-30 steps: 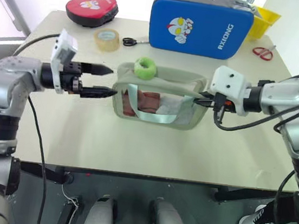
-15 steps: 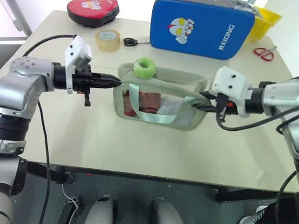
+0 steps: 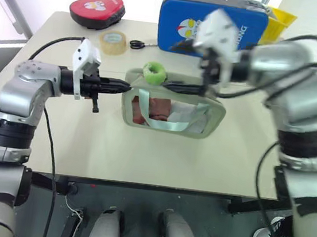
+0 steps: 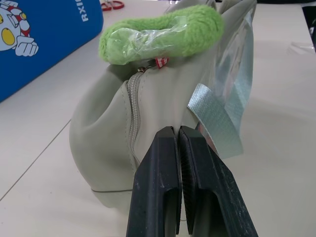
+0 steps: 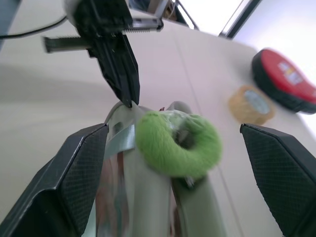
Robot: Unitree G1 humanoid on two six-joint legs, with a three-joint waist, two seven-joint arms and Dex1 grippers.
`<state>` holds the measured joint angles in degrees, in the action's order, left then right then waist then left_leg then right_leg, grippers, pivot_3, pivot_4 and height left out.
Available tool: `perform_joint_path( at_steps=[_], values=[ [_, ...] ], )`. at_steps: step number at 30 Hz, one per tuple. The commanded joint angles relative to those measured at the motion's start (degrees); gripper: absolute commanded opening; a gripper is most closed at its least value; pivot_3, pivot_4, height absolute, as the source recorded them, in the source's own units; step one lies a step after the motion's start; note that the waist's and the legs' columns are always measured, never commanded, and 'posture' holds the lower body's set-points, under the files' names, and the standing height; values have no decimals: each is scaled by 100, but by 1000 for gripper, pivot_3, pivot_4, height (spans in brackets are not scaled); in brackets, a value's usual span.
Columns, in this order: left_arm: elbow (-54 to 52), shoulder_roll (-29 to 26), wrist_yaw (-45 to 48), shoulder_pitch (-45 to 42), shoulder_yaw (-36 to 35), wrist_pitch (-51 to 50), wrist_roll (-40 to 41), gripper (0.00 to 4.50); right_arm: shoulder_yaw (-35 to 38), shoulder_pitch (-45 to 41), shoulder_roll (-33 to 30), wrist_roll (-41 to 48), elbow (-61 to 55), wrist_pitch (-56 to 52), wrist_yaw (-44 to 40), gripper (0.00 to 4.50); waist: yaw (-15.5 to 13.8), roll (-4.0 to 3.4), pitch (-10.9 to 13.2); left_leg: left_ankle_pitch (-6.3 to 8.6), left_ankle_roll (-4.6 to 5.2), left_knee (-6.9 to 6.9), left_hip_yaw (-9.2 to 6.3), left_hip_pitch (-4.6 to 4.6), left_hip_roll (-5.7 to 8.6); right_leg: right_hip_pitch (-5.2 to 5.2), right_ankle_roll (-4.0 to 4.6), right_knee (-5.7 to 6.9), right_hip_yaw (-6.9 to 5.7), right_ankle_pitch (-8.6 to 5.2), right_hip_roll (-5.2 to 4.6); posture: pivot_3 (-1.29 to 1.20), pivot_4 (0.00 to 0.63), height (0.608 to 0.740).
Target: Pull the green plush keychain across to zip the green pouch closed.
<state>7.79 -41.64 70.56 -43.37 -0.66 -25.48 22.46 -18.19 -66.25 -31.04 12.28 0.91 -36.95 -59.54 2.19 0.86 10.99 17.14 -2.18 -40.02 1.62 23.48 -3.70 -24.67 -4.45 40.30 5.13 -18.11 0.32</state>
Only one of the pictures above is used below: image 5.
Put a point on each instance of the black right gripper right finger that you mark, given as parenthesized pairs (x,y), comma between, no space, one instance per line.
(279,168)

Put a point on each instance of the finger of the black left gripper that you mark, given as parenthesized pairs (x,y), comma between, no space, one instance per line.
(113,69)
(130,71)

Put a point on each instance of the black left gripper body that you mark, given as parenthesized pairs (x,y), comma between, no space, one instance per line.
(101,17)

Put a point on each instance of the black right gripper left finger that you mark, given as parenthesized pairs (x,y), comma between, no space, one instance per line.
(74,168)

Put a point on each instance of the clear plastic bag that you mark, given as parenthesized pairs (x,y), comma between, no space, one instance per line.
(148,197)

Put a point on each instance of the yellowish packing tape roll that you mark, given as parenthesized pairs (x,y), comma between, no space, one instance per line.
(249,106)

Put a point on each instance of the red and black round case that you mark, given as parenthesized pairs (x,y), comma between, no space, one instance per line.
(281,74)

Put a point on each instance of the dark grey panel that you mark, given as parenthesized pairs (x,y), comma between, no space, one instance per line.
(6,14)

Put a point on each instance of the silver metal post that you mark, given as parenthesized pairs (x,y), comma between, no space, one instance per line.
(161,7)

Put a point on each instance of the dark window frame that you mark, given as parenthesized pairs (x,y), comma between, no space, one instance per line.
(190,17)

